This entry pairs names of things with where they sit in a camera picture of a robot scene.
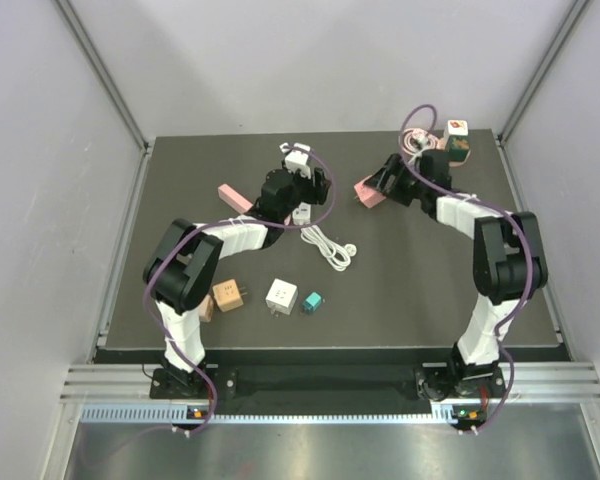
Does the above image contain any white coiled power cord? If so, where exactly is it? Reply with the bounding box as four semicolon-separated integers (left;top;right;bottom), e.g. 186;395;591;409
299;223;359;272

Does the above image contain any teal charger plug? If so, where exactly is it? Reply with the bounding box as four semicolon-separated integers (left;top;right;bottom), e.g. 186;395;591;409
301;292;324;315

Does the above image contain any white slotted cable duct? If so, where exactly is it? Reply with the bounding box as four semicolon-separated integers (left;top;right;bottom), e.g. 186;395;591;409
80;404;469;426

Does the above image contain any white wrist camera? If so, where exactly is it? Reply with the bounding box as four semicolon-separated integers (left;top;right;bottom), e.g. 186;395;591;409
279;142;312;178
410;135;430;152

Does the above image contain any pink deer cube adapter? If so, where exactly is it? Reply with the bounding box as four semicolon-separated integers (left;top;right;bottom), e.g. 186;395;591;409
198;294;215;323

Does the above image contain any green cube adapter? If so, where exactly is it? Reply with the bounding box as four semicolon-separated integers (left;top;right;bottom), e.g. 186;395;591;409
445;135;470;158

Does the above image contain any white cube adapter with picture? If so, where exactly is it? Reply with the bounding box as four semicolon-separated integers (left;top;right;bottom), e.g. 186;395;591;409
442;119;469;145

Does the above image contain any orange cube adapter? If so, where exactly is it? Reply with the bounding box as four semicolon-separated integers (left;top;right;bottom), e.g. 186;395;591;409
212;279;246;313

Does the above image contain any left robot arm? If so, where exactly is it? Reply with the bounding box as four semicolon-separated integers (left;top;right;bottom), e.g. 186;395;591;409
143;167;332;397

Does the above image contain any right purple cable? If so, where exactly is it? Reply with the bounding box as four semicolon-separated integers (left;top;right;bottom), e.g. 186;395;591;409
400;103;539;435

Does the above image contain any pink round socket base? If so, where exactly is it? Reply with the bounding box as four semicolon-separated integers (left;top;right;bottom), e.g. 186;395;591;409
437;139;471;167

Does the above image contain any purple cable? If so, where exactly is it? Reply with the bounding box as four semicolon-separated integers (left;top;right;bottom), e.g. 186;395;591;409
142;144;335;439
400;103;539;435

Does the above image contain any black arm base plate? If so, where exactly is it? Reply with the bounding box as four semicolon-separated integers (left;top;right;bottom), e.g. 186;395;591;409
148;363;509;401

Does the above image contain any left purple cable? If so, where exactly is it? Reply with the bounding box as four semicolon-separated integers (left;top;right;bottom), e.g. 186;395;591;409
142;144;335;439

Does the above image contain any aluminium frame rail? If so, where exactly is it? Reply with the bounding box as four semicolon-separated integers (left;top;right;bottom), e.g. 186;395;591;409
61;362;600;404

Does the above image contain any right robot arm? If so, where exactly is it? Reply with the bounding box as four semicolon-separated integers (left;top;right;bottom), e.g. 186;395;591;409
364;149;548;401

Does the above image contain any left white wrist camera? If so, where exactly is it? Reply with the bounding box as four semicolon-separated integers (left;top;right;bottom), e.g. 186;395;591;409
279;142;312;178

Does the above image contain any white power strip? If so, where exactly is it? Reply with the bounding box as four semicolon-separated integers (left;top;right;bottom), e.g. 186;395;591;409
292;202;311;226

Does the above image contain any white cube adapter plug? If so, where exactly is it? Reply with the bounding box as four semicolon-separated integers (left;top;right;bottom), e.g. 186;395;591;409
265;278;298;315

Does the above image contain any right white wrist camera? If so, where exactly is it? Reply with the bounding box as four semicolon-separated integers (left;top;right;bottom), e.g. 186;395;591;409
410;135;430;152

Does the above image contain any pink cube socket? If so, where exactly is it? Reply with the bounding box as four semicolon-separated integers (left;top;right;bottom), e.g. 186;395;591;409
354;177;385;209

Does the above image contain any pink power strip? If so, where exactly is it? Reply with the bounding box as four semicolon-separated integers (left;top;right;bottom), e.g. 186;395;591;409
217;184;253;214

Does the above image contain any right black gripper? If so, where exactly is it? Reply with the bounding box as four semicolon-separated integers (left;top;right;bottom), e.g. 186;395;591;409
365;153;430;207

